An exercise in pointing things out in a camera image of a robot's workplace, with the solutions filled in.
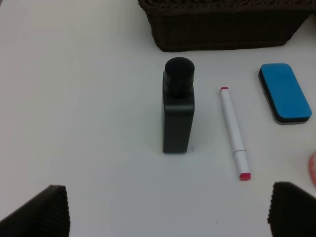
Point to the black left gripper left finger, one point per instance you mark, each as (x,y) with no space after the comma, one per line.
(45,215)

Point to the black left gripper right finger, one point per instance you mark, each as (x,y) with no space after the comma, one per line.
(292,211)

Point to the dark green pump bottle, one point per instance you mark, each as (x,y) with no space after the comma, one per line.
(178,105)

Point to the pink bottle white cap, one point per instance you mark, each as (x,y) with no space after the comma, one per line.
(312,168)

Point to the white marker red caps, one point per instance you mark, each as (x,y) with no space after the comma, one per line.
(234,134)

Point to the blue whiteboard eraser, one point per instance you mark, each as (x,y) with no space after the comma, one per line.
(285,97)

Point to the dark brown wicker basket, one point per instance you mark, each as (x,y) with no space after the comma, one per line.
(188,25)

